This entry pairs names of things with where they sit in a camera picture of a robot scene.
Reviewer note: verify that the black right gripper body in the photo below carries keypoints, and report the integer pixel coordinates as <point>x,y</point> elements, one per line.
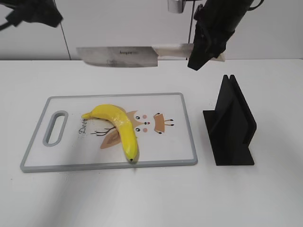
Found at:
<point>211,33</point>

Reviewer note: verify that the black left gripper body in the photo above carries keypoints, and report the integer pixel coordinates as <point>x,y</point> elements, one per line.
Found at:
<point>31,11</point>

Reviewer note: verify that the white-handled kitchen knife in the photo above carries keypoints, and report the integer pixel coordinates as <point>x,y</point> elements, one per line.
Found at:
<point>143,56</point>

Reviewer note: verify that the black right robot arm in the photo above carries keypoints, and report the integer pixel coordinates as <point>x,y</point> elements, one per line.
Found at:
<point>236,9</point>

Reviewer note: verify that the yellow plastic banana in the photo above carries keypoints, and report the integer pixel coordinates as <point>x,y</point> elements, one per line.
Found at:
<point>123,125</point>

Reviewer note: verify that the black knife stand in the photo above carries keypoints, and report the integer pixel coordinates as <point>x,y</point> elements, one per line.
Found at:
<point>230,126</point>

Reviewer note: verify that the grey-rimmed white cutting board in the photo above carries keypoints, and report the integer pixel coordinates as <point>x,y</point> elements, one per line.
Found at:
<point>64,141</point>

